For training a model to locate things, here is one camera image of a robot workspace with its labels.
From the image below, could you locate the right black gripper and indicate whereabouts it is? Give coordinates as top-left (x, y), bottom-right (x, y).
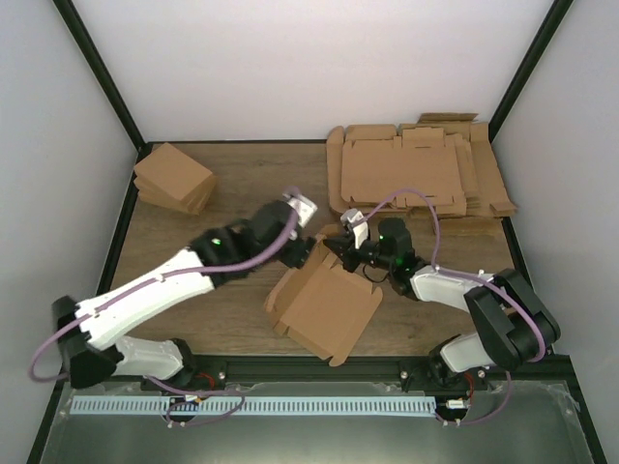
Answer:
top-left (324, 234), bottom-right (395, 274)

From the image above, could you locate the brown cardboard box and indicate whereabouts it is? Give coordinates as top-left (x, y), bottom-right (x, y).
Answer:
top-left (265, 224), bottom-right (383, 367)

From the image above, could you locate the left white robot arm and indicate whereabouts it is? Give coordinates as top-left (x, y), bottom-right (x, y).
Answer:
top-left (52, 195), bottom-right (317, 391)

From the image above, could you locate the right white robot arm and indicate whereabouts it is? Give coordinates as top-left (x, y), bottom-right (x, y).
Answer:
top-left (323, 217), bottom-right (561, 390)

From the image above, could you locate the pile of flat cardboard blanks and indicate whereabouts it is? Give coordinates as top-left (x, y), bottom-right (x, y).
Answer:
top-left (326, 113), bottom-right (516, 235)

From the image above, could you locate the stack of folded cardboard boxes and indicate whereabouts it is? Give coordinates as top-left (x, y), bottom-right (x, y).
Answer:
top-left (133, 143), bottom-right (217, 216)

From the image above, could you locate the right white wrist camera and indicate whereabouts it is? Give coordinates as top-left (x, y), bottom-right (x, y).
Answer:
top-left (340, 208), bottom-right (369, 249)

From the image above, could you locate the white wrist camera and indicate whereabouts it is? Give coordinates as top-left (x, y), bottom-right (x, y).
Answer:
top-left (283, 191), bottom-right (318, 228)
top-left (340, 208), bottom-right (369, 249)

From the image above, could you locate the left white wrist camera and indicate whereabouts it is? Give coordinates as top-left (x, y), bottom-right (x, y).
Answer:
top-left (283, 191), bottom-right (318, 228)

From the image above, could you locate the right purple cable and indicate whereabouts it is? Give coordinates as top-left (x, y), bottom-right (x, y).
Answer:
top-left (362, 188), bottom-right (550, 426)

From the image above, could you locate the purple cable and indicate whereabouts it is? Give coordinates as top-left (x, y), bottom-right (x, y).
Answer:
top-left (362, 188), bottom-right (550, 426)
top-left (28, 186), bottom-right (304, 383)

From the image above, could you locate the light blue slotted cable duct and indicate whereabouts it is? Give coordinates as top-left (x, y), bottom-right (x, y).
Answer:
top-left (70, 395), bottom-right (436, 417)

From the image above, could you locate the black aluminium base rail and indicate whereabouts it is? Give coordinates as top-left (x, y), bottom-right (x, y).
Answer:
top-left (139, 354), bottom-right (572, 392)

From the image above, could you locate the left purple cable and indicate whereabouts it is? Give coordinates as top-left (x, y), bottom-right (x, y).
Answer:
top-left (28, 186), bottom-right (304, 383)

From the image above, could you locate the black frame post right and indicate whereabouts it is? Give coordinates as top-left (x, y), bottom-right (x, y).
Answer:
top-left (488, 0), bottom-right (574, 142)

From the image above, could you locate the black frame post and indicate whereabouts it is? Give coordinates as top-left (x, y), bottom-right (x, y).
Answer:
top-left (52, 0), bottom-right (146, 151)
top-left (488, 0), bottom-right (574, 142)

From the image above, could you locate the black frame post left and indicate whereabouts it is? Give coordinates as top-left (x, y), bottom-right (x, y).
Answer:
top-left (52, 0), bottom-right (146, 151)

